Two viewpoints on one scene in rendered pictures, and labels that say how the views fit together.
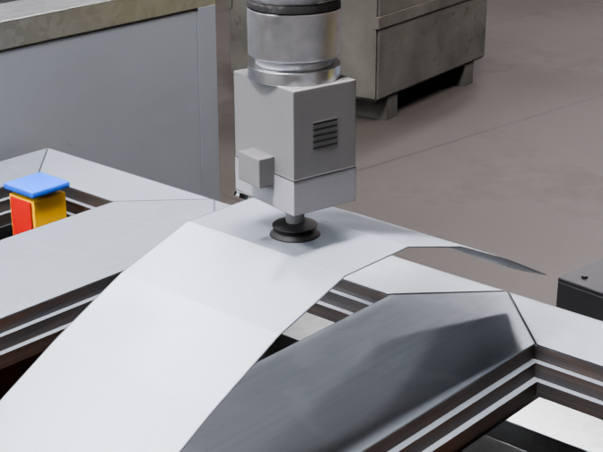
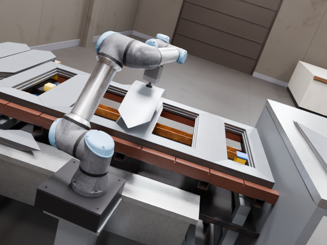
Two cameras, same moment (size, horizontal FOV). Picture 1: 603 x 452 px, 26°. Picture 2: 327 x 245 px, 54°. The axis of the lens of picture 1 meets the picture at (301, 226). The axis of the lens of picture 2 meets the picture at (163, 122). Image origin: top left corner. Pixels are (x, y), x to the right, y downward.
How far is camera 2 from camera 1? 274 cm
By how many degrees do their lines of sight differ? 122
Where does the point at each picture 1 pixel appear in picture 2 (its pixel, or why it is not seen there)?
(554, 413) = (110, 171)
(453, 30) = not seen: outside the picture
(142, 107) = (291, 208)
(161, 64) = (299, 203)
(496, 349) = (121, 121)
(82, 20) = (300, 166)
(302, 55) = not seen: hidden behind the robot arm
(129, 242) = (206, 145)
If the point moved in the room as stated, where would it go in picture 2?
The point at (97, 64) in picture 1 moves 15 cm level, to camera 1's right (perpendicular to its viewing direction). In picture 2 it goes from (295, 182) to (275, 186)
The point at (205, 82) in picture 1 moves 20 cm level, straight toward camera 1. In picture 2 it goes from (300, 227) to (261, 196)
